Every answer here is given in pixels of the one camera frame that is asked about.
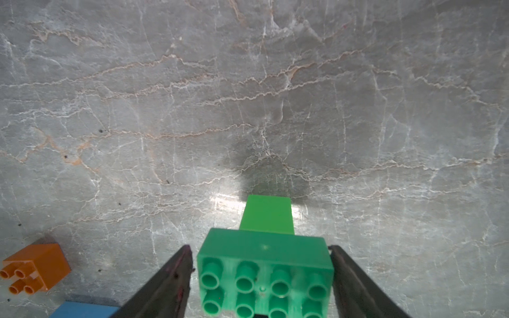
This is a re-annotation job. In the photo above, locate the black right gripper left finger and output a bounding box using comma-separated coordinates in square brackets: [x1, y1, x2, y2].
[112, 245, 194, 318]

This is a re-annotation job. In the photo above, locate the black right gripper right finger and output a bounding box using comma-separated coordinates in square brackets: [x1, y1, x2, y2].
[329, 245, 410, 318]

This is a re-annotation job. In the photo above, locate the green lego brick assembly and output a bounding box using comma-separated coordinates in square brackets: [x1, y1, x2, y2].
[197, 195, 334, 317]

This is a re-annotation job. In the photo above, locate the blue long lego brick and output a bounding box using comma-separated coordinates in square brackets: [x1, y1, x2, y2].
[49, 302, 119, 318]

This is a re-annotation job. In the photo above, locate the orange small lego brick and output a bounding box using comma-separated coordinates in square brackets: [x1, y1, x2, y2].
[1, 243, 71, 295]

